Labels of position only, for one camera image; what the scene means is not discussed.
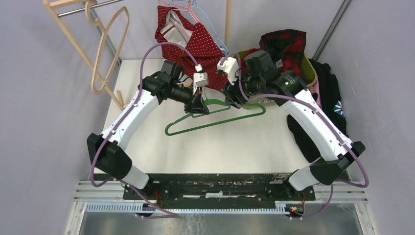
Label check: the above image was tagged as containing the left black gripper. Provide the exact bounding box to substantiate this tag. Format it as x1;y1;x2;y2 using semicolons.
170;82;209;115

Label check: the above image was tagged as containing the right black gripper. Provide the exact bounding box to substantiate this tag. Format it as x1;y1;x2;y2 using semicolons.
221;67;264;109

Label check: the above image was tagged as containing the green hanger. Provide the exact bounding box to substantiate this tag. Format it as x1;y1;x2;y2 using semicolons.
164;99;266;136

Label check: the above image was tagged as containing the red plaid shirt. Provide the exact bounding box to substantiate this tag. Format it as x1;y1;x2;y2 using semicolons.
242;29;306;79

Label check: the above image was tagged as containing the wooden hanger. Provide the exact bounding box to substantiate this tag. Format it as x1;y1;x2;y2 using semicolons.
85;0;130;96

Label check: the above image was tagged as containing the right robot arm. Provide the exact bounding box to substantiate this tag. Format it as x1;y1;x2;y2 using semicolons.
217;50;369;200

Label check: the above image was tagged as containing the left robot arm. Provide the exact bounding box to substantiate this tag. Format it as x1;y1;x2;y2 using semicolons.
87;60;208;199

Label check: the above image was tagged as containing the pink hanger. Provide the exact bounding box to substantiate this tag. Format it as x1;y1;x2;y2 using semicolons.
158;0;200;24

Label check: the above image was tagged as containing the green plastic basket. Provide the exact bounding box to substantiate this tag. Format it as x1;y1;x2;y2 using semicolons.
238;48;318;107

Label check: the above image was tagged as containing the blue floral garment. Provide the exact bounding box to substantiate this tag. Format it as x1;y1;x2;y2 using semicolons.
219;46;229;55

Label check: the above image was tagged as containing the red polka dot garment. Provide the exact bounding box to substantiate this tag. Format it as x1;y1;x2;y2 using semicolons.
155;5;228;91

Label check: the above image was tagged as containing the pink cloth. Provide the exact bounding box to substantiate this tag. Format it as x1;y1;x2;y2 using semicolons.
308;78;322;108

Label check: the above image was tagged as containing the black garment with flower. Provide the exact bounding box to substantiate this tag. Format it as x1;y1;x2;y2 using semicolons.
287;59;347;163

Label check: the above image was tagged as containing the wooden clothes rack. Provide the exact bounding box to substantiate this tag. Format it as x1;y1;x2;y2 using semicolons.
42;0;233;113

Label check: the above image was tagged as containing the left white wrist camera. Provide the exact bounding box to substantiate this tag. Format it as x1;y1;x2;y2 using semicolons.
192;64;209;94

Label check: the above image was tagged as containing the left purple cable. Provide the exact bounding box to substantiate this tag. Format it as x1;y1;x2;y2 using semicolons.
89;41;203;189

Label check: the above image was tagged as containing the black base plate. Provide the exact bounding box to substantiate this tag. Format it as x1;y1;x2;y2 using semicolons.
140;173;316;209

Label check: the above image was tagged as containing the blue wire hanger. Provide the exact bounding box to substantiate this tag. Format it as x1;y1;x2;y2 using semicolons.
191;0;228;50

